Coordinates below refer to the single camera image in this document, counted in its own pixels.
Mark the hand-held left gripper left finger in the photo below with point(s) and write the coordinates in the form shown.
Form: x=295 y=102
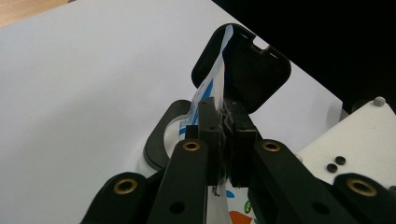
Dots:
x=190 y=174

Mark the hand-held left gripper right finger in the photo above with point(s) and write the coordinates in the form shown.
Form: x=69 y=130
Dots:
x=274 y=186

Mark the blue and white milk carton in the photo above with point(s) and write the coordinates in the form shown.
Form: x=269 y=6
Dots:
x=211 y=84

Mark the clear jar with black lid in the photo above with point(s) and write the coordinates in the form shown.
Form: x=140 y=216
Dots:
x=255 y=74

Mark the white paper sheet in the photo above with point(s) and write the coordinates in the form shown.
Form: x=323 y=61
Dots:
x=77 y=93

